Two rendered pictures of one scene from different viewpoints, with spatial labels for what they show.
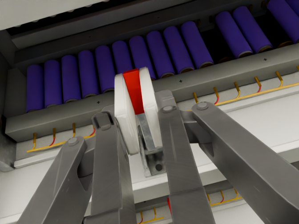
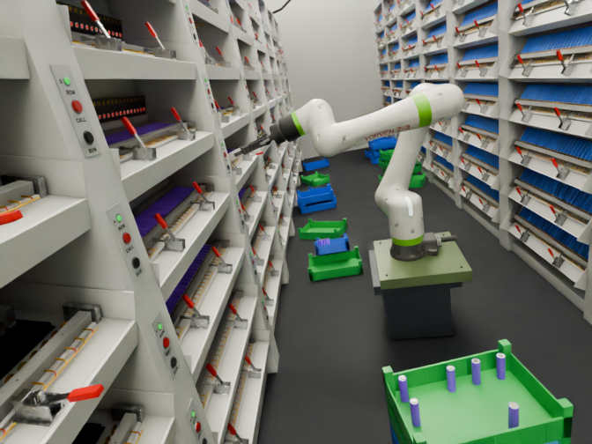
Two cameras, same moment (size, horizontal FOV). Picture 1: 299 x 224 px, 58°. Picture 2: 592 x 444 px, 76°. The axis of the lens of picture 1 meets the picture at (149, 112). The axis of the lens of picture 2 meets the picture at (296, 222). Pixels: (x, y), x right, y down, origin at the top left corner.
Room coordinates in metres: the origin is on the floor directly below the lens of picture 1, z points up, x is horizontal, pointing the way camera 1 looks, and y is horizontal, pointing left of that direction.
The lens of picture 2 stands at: (-0.14, 1.45, 1.04)
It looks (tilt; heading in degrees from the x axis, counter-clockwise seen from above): 20 degrees down; 274
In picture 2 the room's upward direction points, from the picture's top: 12 degrees counter-clockwise
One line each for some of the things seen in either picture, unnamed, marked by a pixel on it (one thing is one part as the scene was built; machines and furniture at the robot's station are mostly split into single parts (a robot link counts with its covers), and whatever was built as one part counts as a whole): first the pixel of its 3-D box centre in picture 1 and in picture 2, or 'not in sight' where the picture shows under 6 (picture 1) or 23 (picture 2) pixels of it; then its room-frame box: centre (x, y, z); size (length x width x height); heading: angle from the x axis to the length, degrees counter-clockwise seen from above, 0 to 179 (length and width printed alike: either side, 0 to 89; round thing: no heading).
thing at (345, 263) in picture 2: not in sight; (335, 262); (-0.17, -0.51, 0.04); 0.30 x 0.20 x 0.08; 178
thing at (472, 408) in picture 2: not in sight; (467, 398); (-0.38, 0.84, 0.36); 0.30 x 0.20 x 0.08; 6
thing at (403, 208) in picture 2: not in sight; (403, 216); (-0.46, 0.06, 0.48); 0.16 x 0.13 x 0.19; 96
